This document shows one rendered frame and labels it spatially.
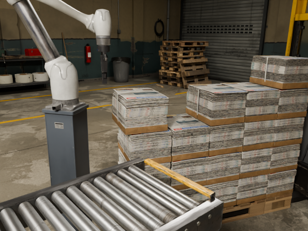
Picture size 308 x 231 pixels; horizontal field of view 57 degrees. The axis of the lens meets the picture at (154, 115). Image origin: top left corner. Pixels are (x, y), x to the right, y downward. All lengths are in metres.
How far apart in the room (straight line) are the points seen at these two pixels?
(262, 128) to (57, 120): 1.48
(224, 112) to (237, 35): 7.61
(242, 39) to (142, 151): 7.90
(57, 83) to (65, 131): 0.29
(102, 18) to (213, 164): 1.25
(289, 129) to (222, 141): 0.62
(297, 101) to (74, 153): 1.69
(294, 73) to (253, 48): 6.92
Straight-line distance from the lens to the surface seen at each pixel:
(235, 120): 2.10
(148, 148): 1.84
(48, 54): 1.93
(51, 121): 1.80
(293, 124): 2.50
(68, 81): 1.72
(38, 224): 1.11
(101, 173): 1.39
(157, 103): 1.77
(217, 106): 1.99
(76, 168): 1.84
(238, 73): 9.54
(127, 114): 1.73
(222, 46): 9.88
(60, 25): 8.60
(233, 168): 2.26
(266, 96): 2.22
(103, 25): 1.78
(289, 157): 2.58
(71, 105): 1.75
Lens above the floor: 1.43
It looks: 16 degrees down
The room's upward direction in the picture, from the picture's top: 1 degrees clockwise
